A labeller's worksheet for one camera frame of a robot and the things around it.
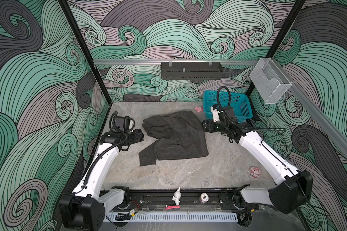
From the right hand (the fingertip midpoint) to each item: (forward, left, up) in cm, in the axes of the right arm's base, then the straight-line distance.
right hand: (208, 123), depth 80 cm
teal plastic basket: (+33, -35, -17) cm, 51 cm away
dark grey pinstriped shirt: (+2, +16, -18) cm, 24 cm away
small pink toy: (+28, -1, -19) cm, 34 cm away
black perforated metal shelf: (+36, +8, +11) cm, 39 cm away
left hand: (-6, +39, -3) cm, 40 cm away
